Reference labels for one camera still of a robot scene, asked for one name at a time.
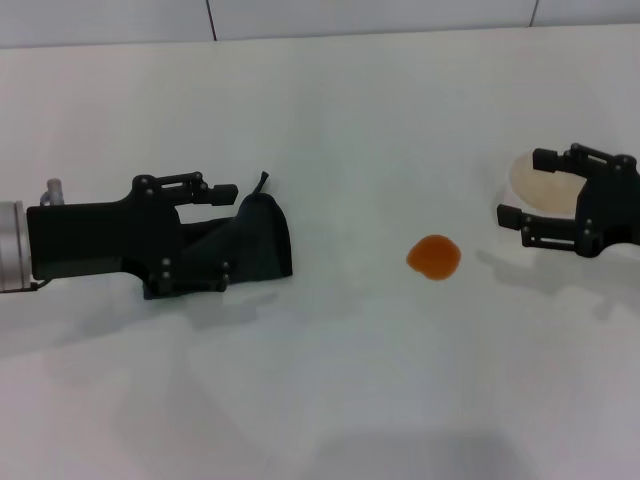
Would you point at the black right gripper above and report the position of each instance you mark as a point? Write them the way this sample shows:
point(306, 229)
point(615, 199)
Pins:
point(610, 210)

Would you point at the dark blue rag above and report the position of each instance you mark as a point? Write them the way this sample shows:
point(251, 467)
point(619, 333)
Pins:
point(270, 235)

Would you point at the white paper cup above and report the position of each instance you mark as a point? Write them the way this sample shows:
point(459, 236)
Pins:
point(545, 192)

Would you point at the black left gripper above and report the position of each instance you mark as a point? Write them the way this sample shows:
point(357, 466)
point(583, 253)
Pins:
point(95, 237)

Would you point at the orange round fruit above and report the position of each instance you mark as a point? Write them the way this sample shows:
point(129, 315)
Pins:
point(434, 257)

